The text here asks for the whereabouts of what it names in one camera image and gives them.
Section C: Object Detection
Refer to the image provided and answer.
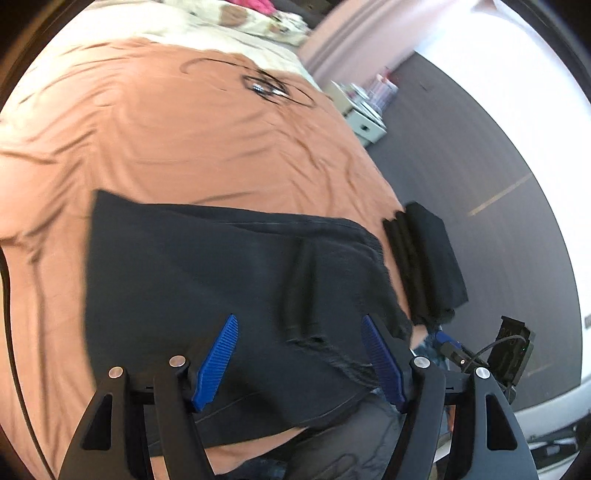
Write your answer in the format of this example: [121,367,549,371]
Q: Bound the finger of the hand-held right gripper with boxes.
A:
[436,331,490,372]

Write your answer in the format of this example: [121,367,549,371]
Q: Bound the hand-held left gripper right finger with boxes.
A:
[361,315,539,480]

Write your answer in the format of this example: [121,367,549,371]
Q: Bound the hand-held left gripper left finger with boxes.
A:
[58,314,241,480]

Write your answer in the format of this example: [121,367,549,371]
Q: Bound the black pants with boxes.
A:
[84,189,414,448]
[382,202,469,326]

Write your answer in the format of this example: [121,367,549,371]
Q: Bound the person's leg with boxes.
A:
[245,394,455,480]

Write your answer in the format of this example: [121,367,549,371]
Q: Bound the pale green nightstand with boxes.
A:
[329,79,387,147]

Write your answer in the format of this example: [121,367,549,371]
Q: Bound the orange blanket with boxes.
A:
[0,37,402,480]

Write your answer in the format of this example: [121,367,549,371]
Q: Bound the pink curtain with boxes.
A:
[295,0,499,84]

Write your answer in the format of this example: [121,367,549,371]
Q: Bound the cream bed sheet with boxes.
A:
[60,0,324,88]

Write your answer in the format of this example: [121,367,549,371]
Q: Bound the pink cloth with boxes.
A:
[231,0,278,14]

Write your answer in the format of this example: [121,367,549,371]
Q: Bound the red white wire rack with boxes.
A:
[365,67,400,114]

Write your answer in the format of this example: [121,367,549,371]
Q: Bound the tangled black cables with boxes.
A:
[180,58,317,109]

